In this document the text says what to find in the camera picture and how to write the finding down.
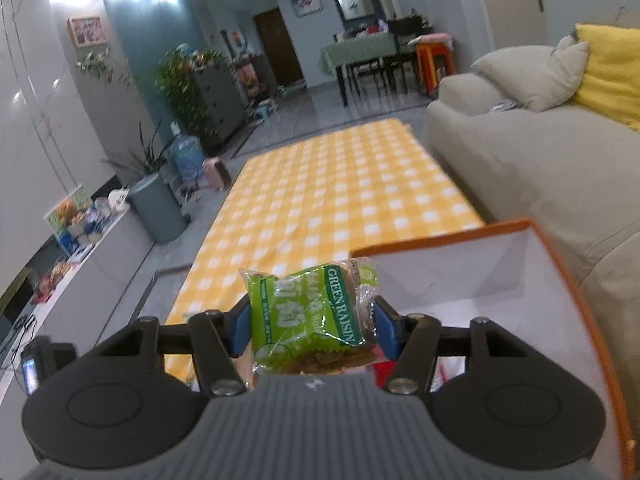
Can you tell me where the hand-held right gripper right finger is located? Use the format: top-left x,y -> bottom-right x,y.
372,296 -> 508,395

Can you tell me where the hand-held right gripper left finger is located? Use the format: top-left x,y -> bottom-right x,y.
131,294 -> 252,397

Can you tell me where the red shrimp stick bag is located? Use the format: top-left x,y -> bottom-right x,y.
372,360 -> 397,391

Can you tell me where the green raisin packet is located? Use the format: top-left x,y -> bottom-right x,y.
239,257 -> 381,376

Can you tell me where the orange cardboard box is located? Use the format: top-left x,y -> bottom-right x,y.
350,217 -> 637,480

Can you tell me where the pile of snacks on cabinet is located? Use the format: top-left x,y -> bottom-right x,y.
31,259 -> 77,305

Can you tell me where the white low cabinet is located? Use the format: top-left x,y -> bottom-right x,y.
0,205 -> 158,441

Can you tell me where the desk calendar with toy picture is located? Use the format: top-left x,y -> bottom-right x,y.
44,185 -> 94,254

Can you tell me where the grey trash bin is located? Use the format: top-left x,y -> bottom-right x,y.
127,172 -> 188,243

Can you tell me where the yellow checkered tablecloth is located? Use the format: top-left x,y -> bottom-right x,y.
165,119 -> 486,386

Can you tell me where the pink space heater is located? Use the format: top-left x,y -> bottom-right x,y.
202,157 -> 232,191

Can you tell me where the white item on cabinet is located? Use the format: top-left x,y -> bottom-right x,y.
107,187 -> 132,212

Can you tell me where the blue water jug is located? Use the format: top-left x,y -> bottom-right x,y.
167,135 -> 206,181

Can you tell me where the long-leaf potted plant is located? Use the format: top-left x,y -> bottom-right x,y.
102,120 -> 167,186

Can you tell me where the beige sofa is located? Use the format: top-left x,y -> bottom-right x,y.
425,72 -> 640,461

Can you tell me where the grey chest of drawers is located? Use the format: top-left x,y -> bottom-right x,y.
192,57 -> 249,150

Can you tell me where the large bushy green plant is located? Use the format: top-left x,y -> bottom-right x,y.
152,45 -> 228,137

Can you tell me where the black dining chair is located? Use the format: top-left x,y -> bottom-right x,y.
350,54 -> 422,97

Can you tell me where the orange stool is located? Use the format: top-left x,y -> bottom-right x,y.
415,42 -> 457,95

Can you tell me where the dining table with green cloth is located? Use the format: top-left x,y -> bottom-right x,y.
320,34 -> 401,107

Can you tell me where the brown wooden door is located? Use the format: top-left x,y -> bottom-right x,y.
252,8 -> 306,88

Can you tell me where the beige pillow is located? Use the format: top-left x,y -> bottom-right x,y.
470,35 -> 592,113

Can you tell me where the hanging vine plant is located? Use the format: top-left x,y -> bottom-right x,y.
75,45 -> 135,87

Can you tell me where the yellow pillow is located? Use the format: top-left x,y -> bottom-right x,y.
570,22 -> 640,133

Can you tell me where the wood framed wall picture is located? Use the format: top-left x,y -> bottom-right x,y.
67,16 -> 109,49

